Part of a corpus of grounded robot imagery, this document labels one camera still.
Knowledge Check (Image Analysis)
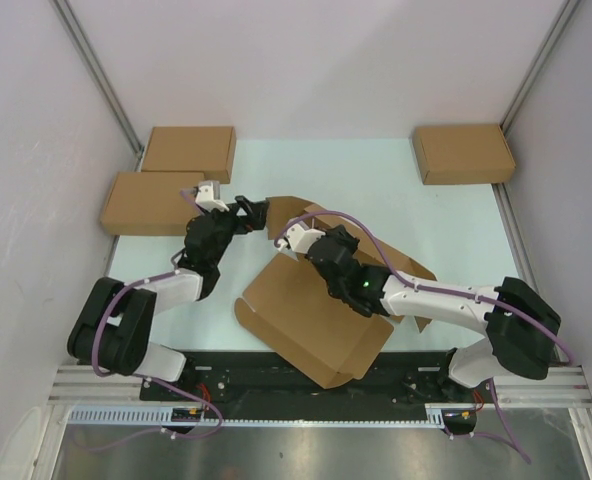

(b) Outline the left aluminium corner post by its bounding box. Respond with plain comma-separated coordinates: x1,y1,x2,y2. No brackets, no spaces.
49,0,144,158

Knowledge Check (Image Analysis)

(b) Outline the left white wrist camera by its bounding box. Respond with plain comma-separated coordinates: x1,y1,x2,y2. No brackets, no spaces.
193,180,229,212

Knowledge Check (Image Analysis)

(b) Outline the purple cable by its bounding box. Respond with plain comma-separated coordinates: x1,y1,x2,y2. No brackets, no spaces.
273,210,577,464
83,187,225,454

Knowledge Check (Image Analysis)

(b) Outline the aluminium corner post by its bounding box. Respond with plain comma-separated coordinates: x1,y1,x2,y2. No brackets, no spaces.
49,0,144,158
500,0,584,136

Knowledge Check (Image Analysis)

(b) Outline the white slotted cable duct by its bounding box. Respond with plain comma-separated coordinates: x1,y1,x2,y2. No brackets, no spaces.
68,403,450,429

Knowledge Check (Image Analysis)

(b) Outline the right aluminium corner post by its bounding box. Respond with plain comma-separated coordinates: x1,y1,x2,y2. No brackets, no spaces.
500,0,584,136

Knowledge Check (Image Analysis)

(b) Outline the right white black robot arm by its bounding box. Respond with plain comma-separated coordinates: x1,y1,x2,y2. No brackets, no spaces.
303,226,561,401

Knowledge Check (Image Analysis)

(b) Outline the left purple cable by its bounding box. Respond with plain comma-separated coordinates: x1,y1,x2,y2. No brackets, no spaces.
83,187,225,454

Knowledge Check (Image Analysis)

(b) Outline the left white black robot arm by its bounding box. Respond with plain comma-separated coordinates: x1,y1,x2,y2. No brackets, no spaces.
66,196,270,400

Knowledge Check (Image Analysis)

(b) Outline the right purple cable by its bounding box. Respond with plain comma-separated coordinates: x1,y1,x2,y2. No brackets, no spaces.
273,210,577,464

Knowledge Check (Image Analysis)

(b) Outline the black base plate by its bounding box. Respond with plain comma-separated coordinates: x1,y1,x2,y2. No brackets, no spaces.
78,349,560,404

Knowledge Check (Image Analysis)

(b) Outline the cardboard box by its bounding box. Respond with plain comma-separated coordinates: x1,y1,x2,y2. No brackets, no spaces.
100,172,204,236
234,196,436,389
411,124,516,185
141,126,237,184

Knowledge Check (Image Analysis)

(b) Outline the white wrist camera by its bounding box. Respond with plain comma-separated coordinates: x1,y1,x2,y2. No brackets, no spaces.
277,222,325,255
193,180,229,212

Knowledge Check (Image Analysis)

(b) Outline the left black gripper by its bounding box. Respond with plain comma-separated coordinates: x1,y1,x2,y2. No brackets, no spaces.
201,195,267,266

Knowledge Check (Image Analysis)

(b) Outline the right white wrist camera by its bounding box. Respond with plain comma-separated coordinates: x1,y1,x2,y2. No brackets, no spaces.
277,222,325,255

